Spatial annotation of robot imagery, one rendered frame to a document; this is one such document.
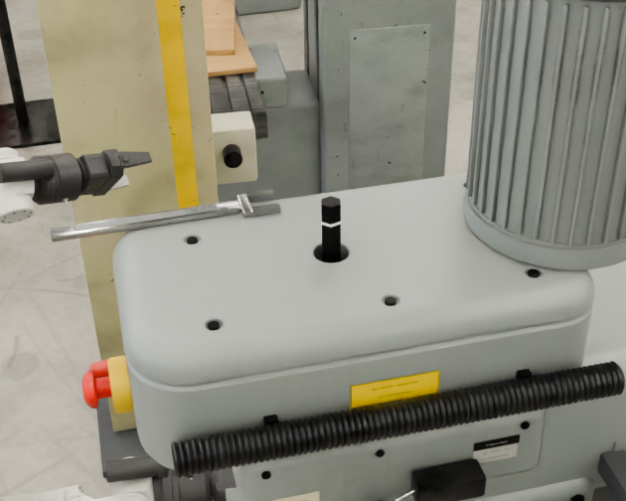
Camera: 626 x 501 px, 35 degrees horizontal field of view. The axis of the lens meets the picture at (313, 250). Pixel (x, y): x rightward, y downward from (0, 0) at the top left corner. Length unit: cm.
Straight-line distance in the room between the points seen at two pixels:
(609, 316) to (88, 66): 187
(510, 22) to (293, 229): 32
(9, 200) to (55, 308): 239
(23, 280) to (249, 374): 345
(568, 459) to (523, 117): 42
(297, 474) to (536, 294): 30
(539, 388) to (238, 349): 30
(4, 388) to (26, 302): 51
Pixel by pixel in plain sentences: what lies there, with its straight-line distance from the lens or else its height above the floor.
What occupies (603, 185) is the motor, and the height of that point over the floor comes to 199.
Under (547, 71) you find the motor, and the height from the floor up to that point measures 210.
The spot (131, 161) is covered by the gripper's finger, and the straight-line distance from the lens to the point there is 188.
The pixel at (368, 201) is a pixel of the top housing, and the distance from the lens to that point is 111.
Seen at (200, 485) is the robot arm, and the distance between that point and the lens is 164.
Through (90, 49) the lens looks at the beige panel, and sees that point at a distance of 275.
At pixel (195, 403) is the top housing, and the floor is 184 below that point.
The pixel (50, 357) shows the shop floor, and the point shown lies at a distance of 393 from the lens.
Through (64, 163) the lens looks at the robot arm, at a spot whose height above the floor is 159.
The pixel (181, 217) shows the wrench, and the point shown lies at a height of 190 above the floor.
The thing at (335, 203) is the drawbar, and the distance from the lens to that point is 99.
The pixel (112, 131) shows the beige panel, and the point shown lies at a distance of 286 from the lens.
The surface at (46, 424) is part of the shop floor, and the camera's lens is 366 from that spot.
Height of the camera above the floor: 248
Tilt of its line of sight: 35 degrees down
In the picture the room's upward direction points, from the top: 1 degrees counter-clockwise
